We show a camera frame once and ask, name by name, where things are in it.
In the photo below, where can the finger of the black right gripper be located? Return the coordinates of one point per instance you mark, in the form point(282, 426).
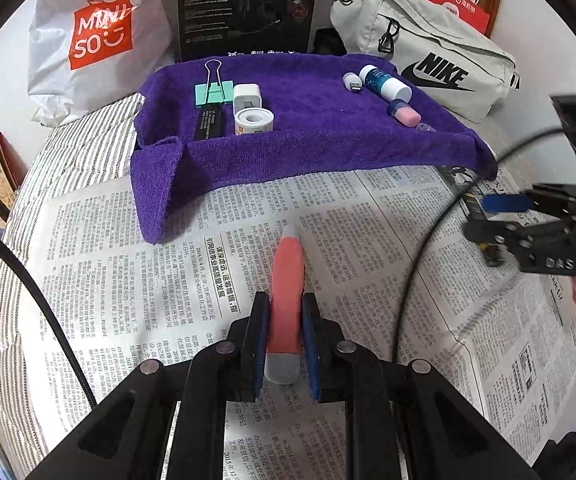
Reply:
point(500, 233)

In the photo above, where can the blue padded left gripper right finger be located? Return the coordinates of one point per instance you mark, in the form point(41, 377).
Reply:
point(340, 370)

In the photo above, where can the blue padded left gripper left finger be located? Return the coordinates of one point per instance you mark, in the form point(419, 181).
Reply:
point(231, 370)

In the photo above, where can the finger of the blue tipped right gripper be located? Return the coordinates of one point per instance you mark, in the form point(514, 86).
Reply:
point(506, 203)

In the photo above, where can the pink white tube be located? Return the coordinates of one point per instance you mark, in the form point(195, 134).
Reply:
point(282, 362)

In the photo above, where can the clear plastic cap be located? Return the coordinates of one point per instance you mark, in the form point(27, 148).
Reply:
point(422, 126)

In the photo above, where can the pink blue small cap bottle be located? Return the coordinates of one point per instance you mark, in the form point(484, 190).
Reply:
point(403, 113)

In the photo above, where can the white blue bottle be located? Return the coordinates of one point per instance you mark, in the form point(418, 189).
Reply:
point(384, 85)

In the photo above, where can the black rectangular lighter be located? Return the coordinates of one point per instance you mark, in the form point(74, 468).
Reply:
point(210, 123)

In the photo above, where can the white tape roll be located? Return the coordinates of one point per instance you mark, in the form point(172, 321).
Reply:
point(254, 120)

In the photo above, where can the white USB charger plug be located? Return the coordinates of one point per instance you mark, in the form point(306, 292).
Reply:
point(246, 96)

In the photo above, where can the green binder clip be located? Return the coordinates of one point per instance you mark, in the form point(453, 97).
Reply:
point(215, 89)

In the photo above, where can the newspaper sheet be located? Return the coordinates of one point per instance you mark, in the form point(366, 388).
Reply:
point(506, 340)

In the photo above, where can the grey Nike waist bag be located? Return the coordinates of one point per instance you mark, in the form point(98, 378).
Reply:
point(431, 48)

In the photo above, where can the purple towel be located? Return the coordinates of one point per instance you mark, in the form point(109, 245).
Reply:
point(319, 126)

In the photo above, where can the striped bed sheet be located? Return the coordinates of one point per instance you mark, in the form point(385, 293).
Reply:
point(284, 433)

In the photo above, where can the black headset box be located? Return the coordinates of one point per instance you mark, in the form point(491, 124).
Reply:
point(220, 27)

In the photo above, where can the white Miniso plastic bag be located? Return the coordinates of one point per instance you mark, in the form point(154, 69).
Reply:
point(85, 54)

